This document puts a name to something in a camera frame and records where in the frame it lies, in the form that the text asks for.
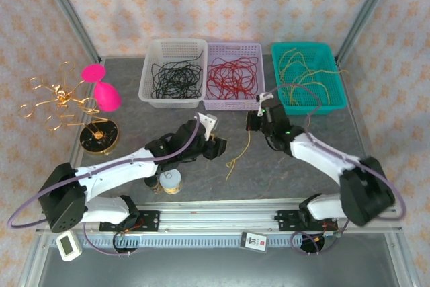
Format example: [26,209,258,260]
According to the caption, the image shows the grey slotted cable duct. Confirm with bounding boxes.
[45,233,340,249]

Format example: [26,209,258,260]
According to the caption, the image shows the white plastic basket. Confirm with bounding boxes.
[138,38,208,109]

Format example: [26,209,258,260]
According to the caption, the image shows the aluminium mounting rail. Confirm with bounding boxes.
[36,198,404,234]

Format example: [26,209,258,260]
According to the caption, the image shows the lilac plastic basket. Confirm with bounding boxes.
[203,42,266,112]

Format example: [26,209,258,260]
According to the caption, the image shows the white digital timer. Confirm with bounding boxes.
[55,229,83,263]

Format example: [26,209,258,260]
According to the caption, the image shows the white label tag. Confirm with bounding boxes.
[240,231,269,253]

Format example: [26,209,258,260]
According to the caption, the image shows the pink goblet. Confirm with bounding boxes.
[80,64,121,113]

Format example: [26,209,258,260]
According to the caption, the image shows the black cable bundle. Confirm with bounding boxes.
[150,50,205,100]

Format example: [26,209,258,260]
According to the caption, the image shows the tin can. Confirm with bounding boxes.
[159,169,184,196]

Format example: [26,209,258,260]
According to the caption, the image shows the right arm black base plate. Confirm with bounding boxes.
[277,209,338,233]

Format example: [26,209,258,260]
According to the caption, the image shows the small dark jar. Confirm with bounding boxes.
[144,179,161,194]

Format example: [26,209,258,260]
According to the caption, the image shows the aluminium frame post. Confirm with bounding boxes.
[33,0,101,65]
[334,0,400,66]

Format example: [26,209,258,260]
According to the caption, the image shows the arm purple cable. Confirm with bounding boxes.
[265,83,407,256]
[7,118,202,257]

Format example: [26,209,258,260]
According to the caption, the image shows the gold wire rack black base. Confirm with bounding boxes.
[18,60,121,157]

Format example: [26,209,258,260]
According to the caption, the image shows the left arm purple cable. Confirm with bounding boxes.
[7,118,202,257]

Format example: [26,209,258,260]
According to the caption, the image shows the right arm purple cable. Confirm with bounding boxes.
[265,83,407,256]

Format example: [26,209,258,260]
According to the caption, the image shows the yellow cable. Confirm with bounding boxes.
[225,130,253,181]
[287,75,332,106]
[279,47,305,81]
[290,68,350,106]

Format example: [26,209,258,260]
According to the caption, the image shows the aluminium table side rail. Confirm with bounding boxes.
[334,54,386,207]
[53,56,103,207]

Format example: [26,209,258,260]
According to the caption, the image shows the red cable bundle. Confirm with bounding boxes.
[206,54,260,101]

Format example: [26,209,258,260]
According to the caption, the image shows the teal plastic basket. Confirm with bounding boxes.
[271,42,347,116]

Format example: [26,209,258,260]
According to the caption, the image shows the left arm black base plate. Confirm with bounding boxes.
[99,210,161,233]

